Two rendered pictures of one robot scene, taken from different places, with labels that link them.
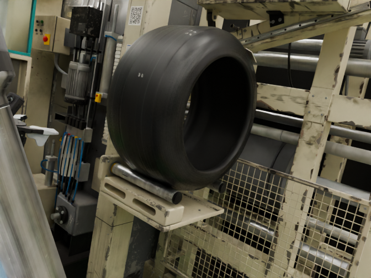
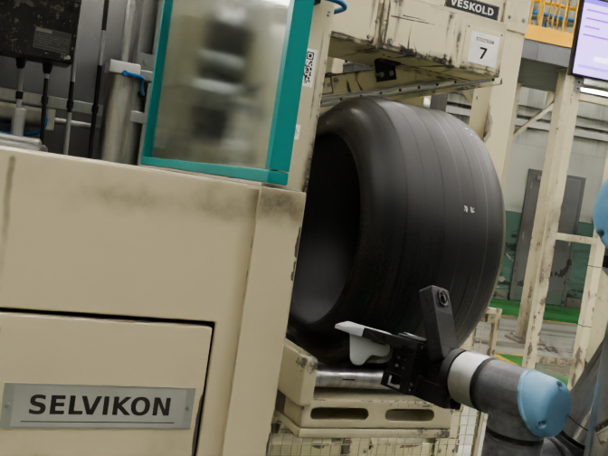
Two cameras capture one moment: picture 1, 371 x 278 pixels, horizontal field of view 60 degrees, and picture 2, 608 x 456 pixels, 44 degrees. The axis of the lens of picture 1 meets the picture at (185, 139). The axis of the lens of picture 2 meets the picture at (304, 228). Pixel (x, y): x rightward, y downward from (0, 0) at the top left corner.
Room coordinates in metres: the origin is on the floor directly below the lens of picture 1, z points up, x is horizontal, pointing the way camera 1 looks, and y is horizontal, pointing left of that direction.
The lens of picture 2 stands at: (0.60, 1.60, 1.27)
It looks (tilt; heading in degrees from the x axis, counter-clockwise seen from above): 3 degrees down; 298
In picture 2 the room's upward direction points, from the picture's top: 9 degrees clockwise
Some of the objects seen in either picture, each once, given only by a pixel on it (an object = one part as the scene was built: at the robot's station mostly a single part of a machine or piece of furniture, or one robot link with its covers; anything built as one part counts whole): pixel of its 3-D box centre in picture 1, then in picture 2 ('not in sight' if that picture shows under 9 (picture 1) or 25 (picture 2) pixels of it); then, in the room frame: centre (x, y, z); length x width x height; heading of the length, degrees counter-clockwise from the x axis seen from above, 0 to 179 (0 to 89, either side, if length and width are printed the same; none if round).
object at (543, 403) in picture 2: not in sight; (521, 399); (0.77, 0.59, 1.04); 0.11 x 0.08 x 0.09; 157
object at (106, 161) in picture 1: (138, 165); (273, 356); (1.37, 0.18, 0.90); 0.40 x 0.03 x 0.10; 142
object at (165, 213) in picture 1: (139, 197); (370, 407); (1.15, 0.13, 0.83); 0.36 x 0.09 x 0.06; 52
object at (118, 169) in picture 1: (143, 181); (377, 377); (1.15, 0.12, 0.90); 0.35 x 0.05 x 0.05; 52
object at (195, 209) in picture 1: (163, 201); (338, 403); (1.26, 0.04, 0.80); 0.37 x 0.36 x 0.02; 142
